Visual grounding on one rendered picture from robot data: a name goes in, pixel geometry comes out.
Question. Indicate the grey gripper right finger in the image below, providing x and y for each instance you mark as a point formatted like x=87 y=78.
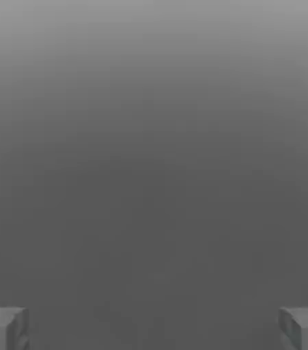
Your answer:
x=306 y=330

